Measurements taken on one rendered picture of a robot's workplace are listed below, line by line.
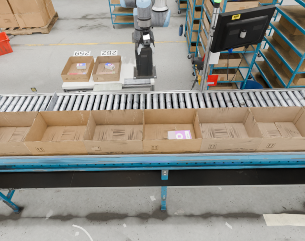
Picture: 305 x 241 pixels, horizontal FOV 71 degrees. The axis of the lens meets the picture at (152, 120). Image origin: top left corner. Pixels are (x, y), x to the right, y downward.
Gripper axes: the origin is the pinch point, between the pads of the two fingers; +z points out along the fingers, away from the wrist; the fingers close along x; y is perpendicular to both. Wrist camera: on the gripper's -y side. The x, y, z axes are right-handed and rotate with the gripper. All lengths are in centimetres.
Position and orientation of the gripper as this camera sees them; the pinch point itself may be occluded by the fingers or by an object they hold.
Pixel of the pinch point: (146, 54)
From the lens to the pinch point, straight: 164.3
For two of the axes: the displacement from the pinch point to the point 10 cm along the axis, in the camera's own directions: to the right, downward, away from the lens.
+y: -1.0, -7.2, 6.9
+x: -9.9, 0.9, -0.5
